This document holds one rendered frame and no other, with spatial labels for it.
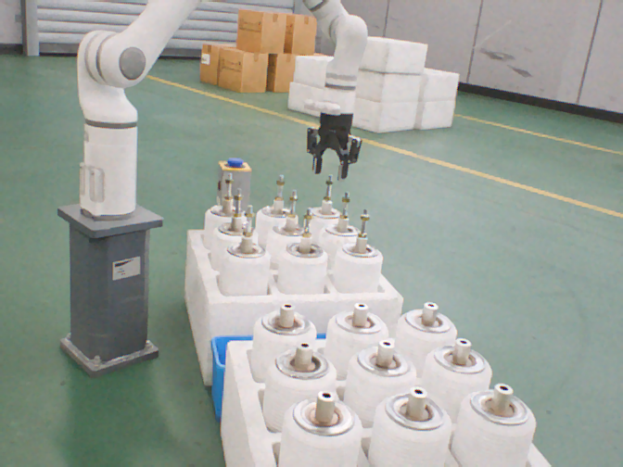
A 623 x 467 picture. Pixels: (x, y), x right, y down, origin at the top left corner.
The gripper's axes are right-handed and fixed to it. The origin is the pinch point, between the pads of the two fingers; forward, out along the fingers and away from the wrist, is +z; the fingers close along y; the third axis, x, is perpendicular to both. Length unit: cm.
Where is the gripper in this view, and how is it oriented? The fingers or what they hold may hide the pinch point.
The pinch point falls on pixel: (329, 171)
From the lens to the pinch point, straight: 152.6
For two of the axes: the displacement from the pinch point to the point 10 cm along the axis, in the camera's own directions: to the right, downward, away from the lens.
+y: -8.0, -2.8, 5.3
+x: -5.9, 2.0, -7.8
